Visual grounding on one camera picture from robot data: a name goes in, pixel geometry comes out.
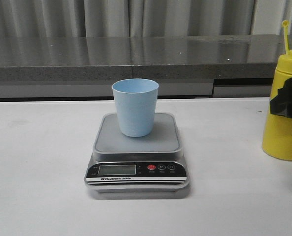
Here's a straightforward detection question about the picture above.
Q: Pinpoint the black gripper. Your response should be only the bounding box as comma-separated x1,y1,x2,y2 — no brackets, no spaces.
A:
270,77,292,119

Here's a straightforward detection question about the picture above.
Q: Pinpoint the yellow squeeze bottle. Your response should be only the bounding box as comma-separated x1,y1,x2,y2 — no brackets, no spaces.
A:
262,20,292,160

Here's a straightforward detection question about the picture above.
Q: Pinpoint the light blue plastic cup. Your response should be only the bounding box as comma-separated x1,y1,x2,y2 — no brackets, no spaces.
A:
112,78,159,137

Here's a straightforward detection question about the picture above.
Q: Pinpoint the silver electronic kitchen scale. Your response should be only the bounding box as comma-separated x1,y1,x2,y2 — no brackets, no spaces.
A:
84,113,189,193

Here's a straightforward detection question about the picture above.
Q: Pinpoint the grey stone counter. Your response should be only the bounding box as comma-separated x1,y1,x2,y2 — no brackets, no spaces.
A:
0,35,284,101

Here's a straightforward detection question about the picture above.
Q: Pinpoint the grey pleated curtain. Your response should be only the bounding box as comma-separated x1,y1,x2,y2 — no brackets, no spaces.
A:
0,0,292,37

